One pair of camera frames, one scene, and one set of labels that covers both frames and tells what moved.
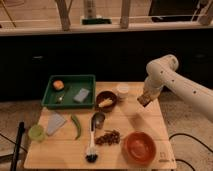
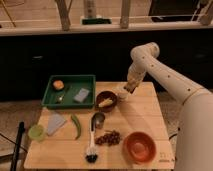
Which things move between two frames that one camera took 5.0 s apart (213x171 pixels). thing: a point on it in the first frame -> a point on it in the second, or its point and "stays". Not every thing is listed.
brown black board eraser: x=144 y=100 -> x=131 y=86
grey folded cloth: x=55 y=122 stays
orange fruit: x=58 y=85 stays
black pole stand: x=16 y=154 stays
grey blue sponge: x=80 y=97 stays
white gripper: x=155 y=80 -> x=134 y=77
